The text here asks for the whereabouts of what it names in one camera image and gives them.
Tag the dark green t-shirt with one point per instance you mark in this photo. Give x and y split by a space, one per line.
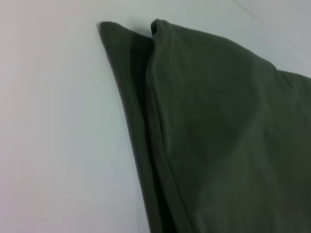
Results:
218 133

